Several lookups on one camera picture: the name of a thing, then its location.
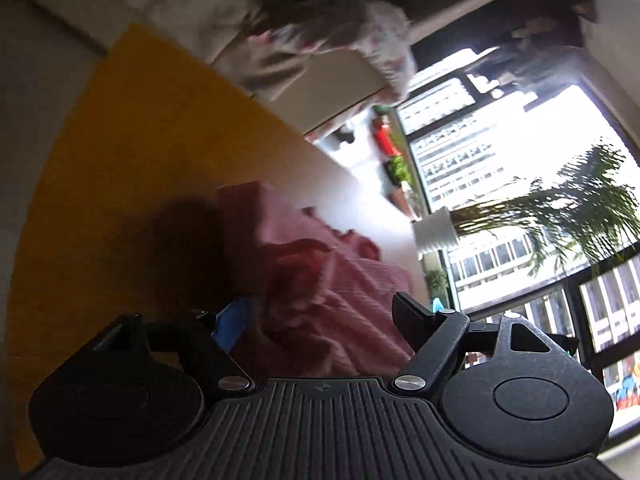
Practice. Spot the pink knit sweater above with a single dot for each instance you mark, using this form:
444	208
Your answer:
321	298

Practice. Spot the beige sofa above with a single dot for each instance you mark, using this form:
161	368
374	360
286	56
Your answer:
319	92

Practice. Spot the floral blanket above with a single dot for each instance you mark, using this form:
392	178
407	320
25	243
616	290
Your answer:
375	29

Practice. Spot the hanging laundry clothes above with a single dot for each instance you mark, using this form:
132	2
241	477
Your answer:
542	55

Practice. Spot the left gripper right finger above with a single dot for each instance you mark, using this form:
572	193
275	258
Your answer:
435	338

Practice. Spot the potted palm plant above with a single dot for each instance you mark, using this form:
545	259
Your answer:
587	209

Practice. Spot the green leafy vegetables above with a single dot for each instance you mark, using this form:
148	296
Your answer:
398	171

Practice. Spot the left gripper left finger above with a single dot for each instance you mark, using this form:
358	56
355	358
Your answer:
203	341

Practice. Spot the red basin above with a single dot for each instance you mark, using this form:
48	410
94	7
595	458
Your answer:
384	141

